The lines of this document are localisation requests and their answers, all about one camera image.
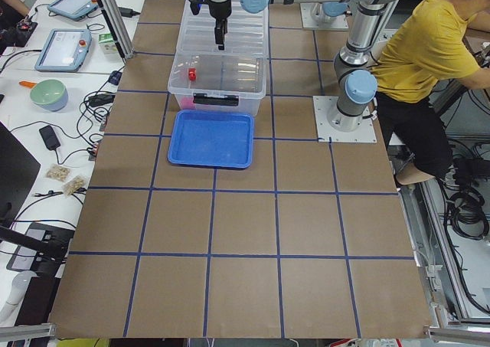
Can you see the clear plastic box lid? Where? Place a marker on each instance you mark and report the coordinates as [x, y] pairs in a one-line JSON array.
[[229, 27]]

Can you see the green white carton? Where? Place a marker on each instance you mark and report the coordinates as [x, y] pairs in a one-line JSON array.
[[107, 43]]

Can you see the clear plastic storage box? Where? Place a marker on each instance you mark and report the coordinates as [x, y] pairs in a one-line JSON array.
[[231, 84]]

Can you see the green bowl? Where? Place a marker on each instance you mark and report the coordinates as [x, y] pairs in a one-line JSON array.
[[49, 95]]

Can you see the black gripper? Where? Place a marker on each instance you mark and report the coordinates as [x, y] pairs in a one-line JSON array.
[[219, 12]]

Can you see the blue plastic tray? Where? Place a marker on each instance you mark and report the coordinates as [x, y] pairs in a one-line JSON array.
[[212, 139]]

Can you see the aluminium frame post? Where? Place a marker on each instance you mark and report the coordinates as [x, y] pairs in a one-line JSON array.
[[117, 28]]

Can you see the snack bag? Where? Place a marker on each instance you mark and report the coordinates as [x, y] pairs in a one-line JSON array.
[[74, 185], [58, 172]]

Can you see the red block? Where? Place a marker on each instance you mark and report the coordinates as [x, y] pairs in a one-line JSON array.
[[192, 74]]

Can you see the toy carrot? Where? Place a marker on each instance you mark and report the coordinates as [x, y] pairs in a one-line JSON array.
[[27, 84]]

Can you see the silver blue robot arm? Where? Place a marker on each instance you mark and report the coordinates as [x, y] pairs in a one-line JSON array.
[[357, 84]]

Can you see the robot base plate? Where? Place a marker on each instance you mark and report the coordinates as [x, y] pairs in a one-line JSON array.
[[333, 126]]

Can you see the person in yellow shirt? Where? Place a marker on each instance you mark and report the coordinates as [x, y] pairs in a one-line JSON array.
[[427, 48]]

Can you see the grey teach pendant tablet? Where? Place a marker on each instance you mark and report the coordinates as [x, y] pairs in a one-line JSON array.
[[65, 50]]

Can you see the black power adapter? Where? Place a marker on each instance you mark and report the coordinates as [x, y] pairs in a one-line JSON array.
[[49, 137]]

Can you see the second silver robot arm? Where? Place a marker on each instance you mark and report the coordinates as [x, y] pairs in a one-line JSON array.
[[327, 12]]

